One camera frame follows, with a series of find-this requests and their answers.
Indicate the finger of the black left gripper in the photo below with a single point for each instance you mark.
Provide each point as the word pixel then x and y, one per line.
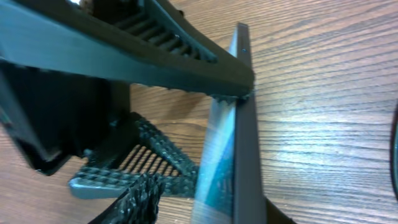
pixel 135 150
pixel 146 42

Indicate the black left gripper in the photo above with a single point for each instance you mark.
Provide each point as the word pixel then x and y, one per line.
pixel 51 116

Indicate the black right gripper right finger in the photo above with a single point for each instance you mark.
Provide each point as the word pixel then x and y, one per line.
pixel 276 216

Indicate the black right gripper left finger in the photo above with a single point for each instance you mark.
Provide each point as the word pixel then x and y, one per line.
pixel 138 204

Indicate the blue Galaxy smartphone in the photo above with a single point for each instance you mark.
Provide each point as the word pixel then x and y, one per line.
pixel 229 186

